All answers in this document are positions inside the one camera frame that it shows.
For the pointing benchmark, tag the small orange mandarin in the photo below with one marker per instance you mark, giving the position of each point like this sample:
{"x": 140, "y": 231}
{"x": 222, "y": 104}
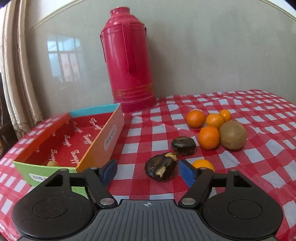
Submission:
{"x": 203, "y": 164}

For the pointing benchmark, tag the red thermos flask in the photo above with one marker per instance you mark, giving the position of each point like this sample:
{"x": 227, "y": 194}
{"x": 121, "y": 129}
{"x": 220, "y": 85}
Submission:
{"x": 129, "y": 69}

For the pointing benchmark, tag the brown kiwi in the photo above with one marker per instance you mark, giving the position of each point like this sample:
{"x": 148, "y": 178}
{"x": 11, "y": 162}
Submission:
{"x": 233, "y": 135}

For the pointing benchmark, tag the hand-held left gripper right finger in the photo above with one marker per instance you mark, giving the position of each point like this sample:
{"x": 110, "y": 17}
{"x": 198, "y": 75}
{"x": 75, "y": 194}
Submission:
{"x": 185, "y": 172}

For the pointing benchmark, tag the colourful cardboard box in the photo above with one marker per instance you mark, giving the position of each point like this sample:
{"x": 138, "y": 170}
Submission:
{"x": 92, "y": 148}

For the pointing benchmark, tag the dark whole chestnut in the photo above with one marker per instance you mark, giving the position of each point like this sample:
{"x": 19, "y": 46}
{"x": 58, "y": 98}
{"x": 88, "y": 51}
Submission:
{"x": 183, "y": 145}

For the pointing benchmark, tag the small orange kumquat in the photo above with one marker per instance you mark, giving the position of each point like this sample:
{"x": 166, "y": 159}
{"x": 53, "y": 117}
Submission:
{"x": 226, "y": 114}

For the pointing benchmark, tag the large orange mandarin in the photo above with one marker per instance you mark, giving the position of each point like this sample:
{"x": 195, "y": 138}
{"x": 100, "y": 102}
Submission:
{"x": 208, "y": 137}
{"x": 195, "y": 118}
{"x": 215, "y": 121}

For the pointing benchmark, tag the small tan round fruit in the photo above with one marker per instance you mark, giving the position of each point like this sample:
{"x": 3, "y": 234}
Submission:
{"x": 52, "y": 163}

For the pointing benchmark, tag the cracked dark chestnut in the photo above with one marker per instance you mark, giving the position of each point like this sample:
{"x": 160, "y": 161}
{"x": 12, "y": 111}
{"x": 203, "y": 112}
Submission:
{"x": 157, "y": 168}

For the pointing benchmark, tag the beige curtain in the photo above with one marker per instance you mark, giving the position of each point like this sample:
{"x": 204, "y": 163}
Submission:
{"x": 16, "y": 69}

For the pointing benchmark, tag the red white checkered tablecloth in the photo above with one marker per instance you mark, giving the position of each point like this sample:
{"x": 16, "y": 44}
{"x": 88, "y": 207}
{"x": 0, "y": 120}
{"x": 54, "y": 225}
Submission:
{"x": 148, "y": 129}

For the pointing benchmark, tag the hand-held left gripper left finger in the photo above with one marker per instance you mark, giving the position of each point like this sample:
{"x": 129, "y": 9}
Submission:
{"x": 109, "y": 171}

